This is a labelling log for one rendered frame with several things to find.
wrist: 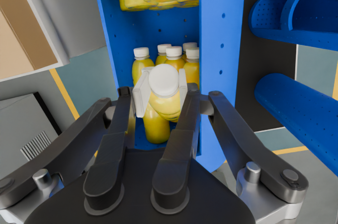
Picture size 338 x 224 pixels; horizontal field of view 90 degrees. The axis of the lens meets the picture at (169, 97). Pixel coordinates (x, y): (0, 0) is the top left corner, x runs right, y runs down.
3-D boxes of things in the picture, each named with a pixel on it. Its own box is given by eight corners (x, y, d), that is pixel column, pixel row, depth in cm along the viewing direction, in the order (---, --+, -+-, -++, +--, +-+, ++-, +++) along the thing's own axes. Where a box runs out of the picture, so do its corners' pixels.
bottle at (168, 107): (171, 128, 39) (165, 119, 21) (150, 107, 40) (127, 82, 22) (192, 105, 40) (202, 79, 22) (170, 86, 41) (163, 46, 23)
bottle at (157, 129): (170, 129, 51) (164, 68, 44) (172, 144, 44) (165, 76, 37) (147, 132, 51) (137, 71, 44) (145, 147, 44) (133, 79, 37)
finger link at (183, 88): (179, 87, 16) (187, 87, 16) (178, 68, 22) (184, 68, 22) (180, 116, 17) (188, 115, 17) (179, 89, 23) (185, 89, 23)
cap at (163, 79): (164, 101, 22) (163, 98, 20) (144, 82, 22) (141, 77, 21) (185, 80, 22) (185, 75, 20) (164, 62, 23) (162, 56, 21)
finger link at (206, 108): (188, 102, 14) (224, 100, 14) (185, 82, 19) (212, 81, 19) (188, 117, 15) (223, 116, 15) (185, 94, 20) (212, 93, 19)
